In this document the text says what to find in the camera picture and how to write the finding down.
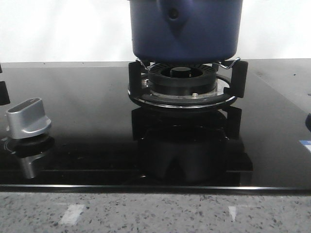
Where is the silver stove control knob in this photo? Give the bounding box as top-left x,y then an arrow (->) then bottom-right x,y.
6,98 -> 52,139

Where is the black round gas burner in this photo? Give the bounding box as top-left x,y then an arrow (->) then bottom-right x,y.
147,64 -> 216,96

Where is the blue white cooktop sticker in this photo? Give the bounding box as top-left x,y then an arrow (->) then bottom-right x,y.
299,140 -> 311,153

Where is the black pan support grate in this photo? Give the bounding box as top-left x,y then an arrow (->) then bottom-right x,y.
128,60 -> 248,109

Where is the bent wire pot trivet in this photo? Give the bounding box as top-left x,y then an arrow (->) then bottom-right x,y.
136,57 -> 241,71

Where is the dark blue cooking pot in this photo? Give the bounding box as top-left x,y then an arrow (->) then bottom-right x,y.
129,0 -> 243,64

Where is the black left burner grate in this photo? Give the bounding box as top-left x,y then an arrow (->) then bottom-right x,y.
0,61 -> 11,106

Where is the black glass gas cooktop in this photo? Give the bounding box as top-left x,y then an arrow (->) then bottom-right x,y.
0,64 -> 311,195

